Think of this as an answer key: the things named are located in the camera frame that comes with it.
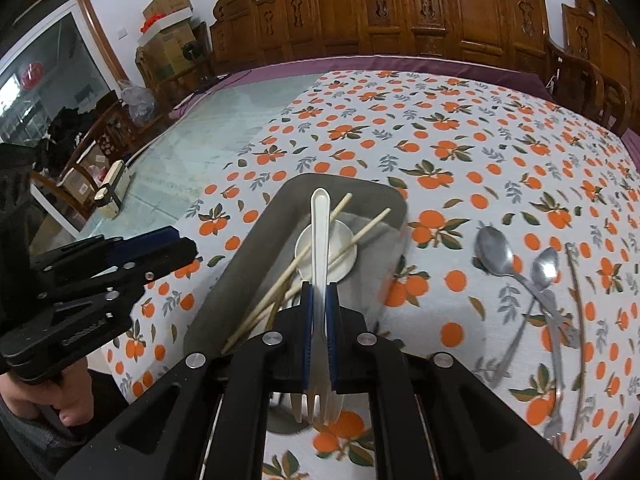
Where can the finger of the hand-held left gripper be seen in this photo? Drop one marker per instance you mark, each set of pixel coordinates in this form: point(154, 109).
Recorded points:
point(165, 260)
point(150, 241)

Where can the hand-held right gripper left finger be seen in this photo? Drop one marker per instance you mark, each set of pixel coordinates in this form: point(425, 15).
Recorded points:
point(309, 340)

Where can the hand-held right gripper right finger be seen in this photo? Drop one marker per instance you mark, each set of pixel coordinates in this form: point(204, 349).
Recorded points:
point(332, 340)

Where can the bamboo chopstick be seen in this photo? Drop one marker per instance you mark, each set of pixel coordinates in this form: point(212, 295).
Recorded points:
point(272, 289)
point(372, 225)

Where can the white plastic spoon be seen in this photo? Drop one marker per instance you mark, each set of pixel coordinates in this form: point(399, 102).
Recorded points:
point(345, 255)

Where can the rectangular metal tray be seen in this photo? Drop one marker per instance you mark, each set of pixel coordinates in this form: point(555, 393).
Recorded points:
point(260, 240)

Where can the white plastic fork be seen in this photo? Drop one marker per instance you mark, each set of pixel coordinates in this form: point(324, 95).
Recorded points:
point(320, 240)

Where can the person's left hand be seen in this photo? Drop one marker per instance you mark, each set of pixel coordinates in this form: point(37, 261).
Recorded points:
point(30, 400)

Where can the cream box with black band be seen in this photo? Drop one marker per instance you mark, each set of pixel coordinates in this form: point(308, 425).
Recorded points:
point(112, 187)

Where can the wooden side chair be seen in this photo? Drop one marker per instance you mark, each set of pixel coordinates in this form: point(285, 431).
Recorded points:
point(100, 140)

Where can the crumpled plastic bag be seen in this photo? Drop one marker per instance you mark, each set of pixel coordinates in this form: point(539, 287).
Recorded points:
point(136, 102)

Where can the large metal spoon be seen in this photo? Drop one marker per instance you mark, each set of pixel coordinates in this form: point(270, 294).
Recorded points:
point(492, 252)

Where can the large printed cardboard box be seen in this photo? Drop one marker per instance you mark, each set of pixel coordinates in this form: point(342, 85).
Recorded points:
point(172, 55)

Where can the small black fan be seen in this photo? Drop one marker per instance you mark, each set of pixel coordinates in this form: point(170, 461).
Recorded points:
point(190, 50)

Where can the glass sliding door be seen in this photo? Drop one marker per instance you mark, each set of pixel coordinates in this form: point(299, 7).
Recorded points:
point(55, 70)

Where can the white flat box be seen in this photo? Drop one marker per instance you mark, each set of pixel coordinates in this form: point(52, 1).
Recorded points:
point(165, 30)

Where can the long purple seat cushion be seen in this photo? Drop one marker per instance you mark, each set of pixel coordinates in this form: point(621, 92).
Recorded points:
point(280, 72)

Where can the red plastic item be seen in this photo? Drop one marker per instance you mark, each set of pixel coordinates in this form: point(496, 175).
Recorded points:
point(151, 24)

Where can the metal fork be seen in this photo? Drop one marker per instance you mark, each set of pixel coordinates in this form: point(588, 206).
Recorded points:
point(556, 360)

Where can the small metal spoon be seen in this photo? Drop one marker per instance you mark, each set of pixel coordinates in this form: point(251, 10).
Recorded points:
point(545, 265)

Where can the small brown cardboard box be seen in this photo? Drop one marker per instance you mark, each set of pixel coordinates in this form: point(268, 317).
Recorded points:
point(167, 5)

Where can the orange fruit print tablecloth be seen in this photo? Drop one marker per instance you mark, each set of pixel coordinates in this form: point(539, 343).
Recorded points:
point(450, 125)

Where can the thin dark chopstick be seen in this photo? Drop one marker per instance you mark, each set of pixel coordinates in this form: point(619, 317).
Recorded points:
point(582, 330)

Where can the carved wooden sofa bench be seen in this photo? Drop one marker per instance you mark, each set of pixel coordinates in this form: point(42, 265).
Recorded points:
point(400, 20)

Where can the small purple seat cushion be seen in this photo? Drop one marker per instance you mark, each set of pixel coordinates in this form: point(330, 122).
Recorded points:
point(632, 142)

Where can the carved wooden armchair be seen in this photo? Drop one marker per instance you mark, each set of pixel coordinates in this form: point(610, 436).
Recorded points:
point(595, 45)

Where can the wooden door frame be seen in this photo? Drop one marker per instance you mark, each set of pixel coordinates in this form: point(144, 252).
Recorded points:
point(95, 25)

